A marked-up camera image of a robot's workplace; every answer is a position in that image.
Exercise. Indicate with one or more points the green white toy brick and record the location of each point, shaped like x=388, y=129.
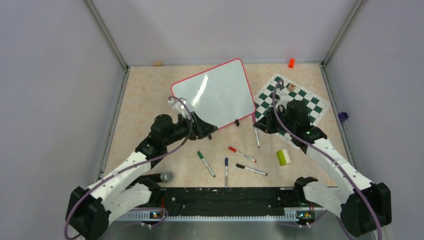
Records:
x=283, y=157

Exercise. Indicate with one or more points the pink framed whiteboard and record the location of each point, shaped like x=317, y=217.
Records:
x=219, y=95

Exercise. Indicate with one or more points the black grey microphone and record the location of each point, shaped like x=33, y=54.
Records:
x=163, y=177

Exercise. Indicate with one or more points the black cap whiteboard marker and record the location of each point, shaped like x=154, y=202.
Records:
x=251, y=169

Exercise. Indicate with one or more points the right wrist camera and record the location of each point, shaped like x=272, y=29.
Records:
x=282, y=100

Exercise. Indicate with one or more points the green white chessboard mat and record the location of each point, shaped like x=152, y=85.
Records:
x=302, y=113

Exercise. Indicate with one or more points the wooden cork piece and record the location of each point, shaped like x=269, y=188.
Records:
x=157, y=64

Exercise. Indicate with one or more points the green cap whiteboard marker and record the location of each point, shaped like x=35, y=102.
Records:
x=206, y=164

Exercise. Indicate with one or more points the orange block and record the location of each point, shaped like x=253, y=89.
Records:
x=291, y=63

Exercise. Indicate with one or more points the red cap whiteboard marker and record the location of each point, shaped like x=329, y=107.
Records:
x=242, y=154

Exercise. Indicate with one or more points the purple block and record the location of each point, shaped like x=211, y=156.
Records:
x=343, y=116

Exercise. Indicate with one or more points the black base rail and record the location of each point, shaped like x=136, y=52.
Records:
x=234, y=204

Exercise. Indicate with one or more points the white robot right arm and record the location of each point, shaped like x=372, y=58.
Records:
x=361, y=205

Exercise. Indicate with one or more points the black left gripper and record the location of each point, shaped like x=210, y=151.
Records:
x=200, y=128

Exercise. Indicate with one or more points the blue cap whiteboard marker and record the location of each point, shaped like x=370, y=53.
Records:
x=226, y=176

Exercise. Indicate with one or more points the purple cap whiteboard marker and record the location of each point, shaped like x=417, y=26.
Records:
x=256, y=131

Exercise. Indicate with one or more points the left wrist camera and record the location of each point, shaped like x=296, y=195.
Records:
x=178, y=104

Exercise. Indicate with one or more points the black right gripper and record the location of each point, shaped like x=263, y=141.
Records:
x=266, y=123

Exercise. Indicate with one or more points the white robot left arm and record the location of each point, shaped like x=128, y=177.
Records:
x=92, y=209

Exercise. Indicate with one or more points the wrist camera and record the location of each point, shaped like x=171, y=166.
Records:
x=178, y=104
x=282, y=100

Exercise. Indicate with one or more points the wooden cube on chessboard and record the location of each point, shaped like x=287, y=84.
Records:
x=291, y=87

